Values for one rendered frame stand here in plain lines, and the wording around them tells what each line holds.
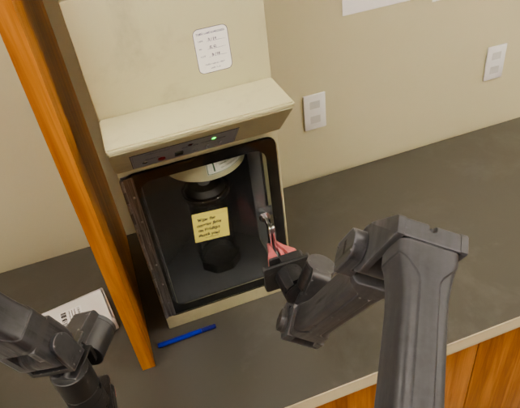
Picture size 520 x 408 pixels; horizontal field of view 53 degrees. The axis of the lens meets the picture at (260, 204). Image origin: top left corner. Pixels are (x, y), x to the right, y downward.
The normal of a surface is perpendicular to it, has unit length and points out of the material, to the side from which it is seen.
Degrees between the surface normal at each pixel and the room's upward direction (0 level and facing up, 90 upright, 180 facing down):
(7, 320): 63
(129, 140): 0
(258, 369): 0
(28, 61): 90
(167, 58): 90
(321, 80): 90
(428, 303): 29
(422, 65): 90
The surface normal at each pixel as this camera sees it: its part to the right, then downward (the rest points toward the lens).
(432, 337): 0.21, -0.48
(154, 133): -0.11, -0.78
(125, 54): 0.33, 0.55
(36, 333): 0.89, -0.22
